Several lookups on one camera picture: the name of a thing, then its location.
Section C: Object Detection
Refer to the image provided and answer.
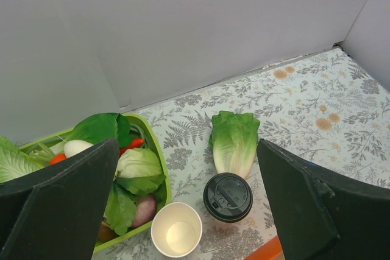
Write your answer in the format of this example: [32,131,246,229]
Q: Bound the green bok choy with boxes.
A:
[65,113,166,236]

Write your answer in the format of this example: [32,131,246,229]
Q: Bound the black plastic cup lid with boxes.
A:
[203,172,253,223]

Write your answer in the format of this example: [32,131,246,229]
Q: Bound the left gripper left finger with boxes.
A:
[1,138,119,259]

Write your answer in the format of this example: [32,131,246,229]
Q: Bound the purple onion in tray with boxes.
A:
[131,194,157,229]

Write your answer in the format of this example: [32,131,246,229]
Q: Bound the loose green lettuce head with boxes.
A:
[209,111,260,179]

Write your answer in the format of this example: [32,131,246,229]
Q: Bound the orange paper bag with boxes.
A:
[245,236,285,260]

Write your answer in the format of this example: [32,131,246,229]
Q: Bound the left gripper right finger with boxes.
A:
[257,139,389,259]

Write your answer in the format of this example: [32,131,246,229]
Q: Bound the green vegetable tray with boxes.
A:
[7,113,171,252]

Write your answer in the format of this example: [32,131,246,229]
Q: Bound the napa cabbage green white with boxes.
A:
[0,136,43,183]

